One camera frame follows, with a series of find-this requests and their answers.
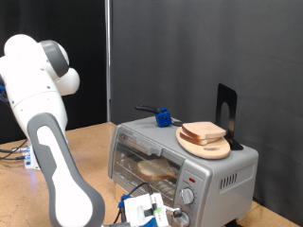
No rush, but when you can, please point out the blue cable clip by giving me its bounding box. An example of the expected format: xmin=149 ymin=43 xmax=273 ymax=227
xmin=117 ymin=194 xmax=133 ymax=208
xmin=0 ymin=84 xmax=8 ymax=102

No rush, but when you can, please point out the round wooden plate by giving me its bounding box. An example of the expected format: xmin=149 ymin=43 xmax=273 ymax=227
xmin=175 ymin=127 xmax=232 ymax=160

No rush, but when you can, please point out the base cable with silver connector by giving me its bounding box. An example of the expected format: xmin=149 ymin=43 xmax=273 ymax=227
xmin=0 ymin=146 xmax=31 ymax=155

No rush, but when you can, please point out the black spatula with blue block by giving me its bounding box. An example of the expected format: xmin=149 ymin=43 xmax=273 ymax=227
xmin=134 ymin=104 xmax=185 ymax=129

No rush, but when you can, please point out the silver oven knob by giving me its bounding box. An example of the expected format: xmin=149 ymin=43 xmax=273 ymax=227
xmin=171 ymin=210 xmax=191 ymax=227
xmin=179 ymin=187 xmax=196 ymax=206

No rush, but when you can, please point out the vertical metal pole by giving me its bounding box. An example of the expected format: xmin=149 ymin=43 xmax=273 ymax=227
xmin=104 ymin=0 xmax=113 ymax=123

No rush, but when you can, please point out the wire oven rack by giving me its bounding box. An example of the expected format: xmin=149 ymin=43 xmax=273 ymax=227
xmin=115 ymin=148 xmax=181 ymax=209

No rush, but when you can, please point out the black metal bookend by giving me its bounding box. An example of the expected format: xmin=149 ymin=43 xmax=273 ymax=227
xmin=215 ymin=82 xmax=244 ymax=151

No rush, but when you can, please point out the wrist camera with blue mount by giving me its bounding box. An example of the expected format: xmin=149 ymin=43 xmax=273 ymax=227
xmin=145 ymin=192 xmax=170 ymax=227

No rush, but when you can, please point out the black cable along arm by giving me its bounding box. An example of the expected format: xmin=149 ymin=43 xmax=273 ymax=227
xmin=113 ymin=182 xmax=154 ymax=224

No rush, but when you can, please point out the white bread slice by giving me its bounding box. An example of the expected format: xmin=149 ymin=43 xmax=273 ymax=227
xmin=136 ymin=157 xmax=178 ymax=182
xmin=181 ymin=121 xmax=227 ymax=141
xmin=179 ymin=131 xmax=222 ymax=147

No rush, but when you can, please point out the black base cable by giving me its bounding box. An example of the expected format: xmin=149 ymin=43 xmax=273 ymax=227
xmin=0 ymin=155 xmax=27 ymax=162

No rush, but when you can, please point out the silver toaster oven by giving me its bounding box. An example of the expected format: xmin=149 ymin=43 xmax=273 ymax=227
xmin=108 ymin=113 xmax=259 ymax=227

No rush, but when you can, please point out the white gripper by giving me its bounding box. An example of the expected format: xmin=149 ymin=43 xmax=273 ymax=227
xmin=123 ymin=192 xmax=183 ymax=227

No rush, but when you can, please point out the glass oven door with handle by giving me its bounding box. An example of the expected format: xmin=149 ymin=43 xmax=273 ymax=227
xmin=110 ymin=126 xmax=187 ymax=219

